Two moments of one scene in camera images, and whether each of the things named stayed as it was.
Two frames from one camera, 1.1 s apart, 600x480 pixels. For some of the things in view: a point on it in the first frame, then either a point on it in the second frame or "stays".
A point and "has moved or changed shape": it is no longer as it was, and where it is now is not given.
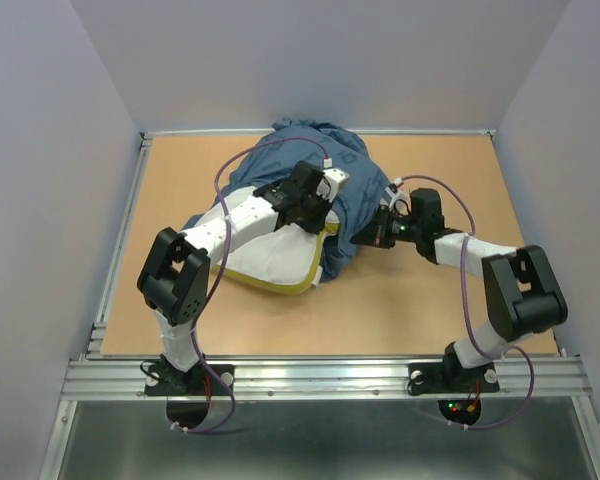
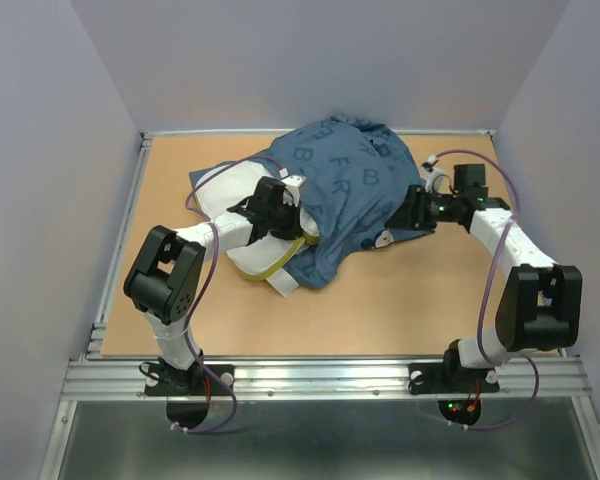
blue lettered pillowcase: x=357 y=202 has moved or changed shape
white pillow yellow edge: x=288 y=261 to x=223 y=187
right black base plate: x=444 y=378 stays
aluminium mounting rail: x=122 y=379 stays
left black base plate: x=164 y=380 stays
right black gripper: x=375 y=234 to x=412 y=213
